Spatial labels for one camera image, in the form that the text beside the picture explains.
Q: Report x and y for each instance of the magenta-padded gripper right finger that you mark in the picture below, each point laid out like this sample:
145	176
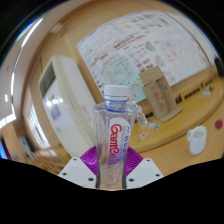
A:
145	171

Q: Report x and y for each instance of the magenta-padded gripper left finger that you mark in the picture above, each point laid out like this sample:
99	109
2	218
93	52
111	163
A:
78	171

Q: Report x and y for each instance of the clear plastic water bottle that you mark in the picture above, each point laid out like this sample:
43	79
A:
113	133

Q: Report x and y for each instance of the white ceramic mug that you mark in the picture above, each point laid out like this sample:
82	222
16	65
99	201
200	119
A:
197	141

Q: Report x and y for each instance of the white standing air conditioner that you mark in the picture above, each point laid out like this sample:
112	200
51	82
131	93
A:
63	110

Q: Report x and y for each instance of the brown cardboard box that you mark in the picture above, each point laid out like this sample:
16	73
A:
160	95

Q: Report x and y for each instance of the large wall poster sheet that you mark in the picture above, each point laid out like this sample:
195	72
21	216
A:
143	46

